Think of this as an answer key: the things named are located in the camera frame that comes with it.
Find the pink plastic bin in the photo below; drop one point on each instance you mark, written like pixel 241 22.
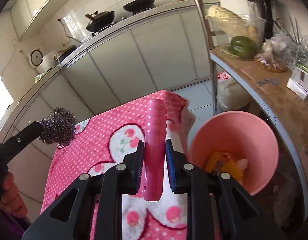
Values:
pixel 244 136

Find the pink polka dot blanket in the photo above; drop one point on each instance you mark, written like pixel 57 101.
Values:
pixel 102 142

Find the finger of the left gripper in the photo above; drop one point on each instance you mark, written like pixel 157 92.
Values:
pixel 15 144

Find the white rice sack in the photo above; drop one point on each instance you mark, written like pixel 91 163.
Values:
pixel 231 96

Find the pink plastic tube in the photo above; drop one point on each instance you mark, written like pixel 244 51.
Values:
pixel 155 134

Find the steel wool ball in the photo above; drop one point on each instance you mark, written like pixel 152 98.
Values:
pixel 58 127

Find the green bell pepper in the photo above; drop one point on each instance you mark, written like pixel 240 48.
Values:
pixel 243 47

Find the black blender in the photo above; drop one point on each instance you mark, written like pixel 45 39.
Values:
pixel 262 9

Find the black frying pan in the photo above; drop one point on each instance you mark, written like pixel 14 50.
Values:
pixel 137 6

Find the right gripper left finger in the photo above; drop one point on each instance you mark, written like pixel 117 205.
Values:
pixel 91 207

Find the small white box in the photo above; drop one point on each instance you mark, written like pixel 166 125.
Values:
pixel 298 83

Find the yellow sponge piece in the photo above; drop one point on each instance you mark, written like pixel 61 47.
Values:
pixel 222 162

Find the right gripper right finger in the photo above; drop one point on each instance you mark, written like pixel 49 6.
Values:
pixel 218 207

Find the white rice cooker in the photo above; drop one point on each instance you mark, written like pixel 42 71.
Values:
pixel 42 63

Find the bag of nuts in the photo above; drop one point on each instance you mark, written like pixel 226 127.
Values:
pixel 268 60

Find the kitchen counter cabinets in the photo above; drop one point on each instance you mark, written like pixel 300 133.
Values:
pixel 159 49

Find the black wok with lid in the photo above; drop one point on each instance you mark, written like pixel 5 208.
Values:
pixel 98 21

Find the metal shelf rack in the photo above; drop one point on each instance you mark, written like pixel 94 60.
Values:
pixel 286 111

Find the person left hand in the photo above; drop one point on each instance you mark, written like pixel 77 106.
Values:
pixel 11 201

